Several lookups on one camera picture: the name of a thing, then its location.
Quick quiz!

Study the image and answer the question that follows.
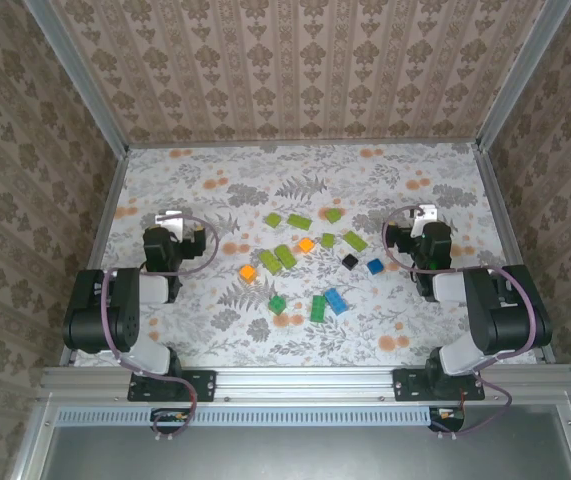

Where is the lime 2x4 lego brick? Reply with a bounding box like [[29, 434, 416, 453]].
[[273, 244, 298, 271], [342, 230, 370, 253], [285, 213, 314, 232]]

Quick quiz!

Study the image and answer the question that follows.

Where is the light blue 2x4 lego brick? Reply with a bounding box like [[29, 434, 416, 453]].
[[323, 287, 350, 317]]

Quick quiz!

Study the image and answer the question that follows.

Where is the floral table cover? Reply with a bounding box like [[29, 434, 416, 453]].
[[72, 142, 539, 369]]

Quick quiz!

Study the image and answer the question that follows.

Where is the thin aluminium edge strip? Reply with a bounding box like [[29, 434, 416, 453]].
[[127, 139, 479, 150]]

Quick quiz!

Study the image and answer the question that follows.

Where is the grey metal panel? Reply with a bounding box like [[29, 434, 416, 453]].
[[12, 402, 571, 480]]

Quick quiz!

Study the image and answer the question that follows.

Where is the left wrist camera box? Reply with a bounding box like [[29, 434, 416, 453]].
[[154, 212, 186, 239]]

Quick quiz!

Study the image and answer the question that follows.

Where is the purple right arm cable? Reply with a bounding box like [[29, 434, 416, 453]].
[[382, 204, 539, 444]]

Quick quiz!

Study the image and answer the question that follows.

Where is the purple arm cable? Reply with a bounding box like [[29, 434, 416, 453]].
[[382, 204, 539, 444], [99, 212, 221, 444]]

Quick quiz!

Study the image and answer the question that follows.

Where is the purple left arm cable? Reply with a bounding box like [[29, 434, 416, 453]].
[[99, 212, 221, 444]]

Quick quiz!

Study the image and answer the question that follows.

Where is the aluminium side rail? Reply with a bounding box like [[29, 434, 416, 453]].
[[473, 144, 559, 365], [59, 147, 131, 366]]

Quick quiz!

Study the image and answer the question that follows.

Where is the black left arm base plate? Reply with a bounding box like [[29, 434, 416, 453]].
[[127, 369, 216, 403]]

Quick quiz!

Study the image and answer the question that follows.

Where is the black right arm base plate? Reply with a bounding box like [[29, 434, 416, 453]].
[[392, 368, 486, 403]]

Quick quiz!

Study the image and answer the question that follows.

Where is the wide aluminium mounting rail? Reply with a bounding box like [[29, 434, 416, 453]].
[[37, 364, 571, 406]]

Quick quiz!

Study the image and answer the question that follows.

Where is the black connector with wires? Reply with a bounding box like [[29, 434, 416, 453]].
[[428, 405, 466, 432], [150, 407, 191, 432]]

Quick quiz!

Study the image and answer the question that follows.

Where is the aluminium frame post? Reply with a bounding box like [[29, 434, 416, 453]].
[[23, 0, 131, 154], [474, 0, 571, 151]]

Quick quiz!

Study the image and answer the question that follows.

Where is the grey slotted cable duct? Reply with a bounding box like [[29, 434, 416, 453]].
[[57, 407, 429, 427]]

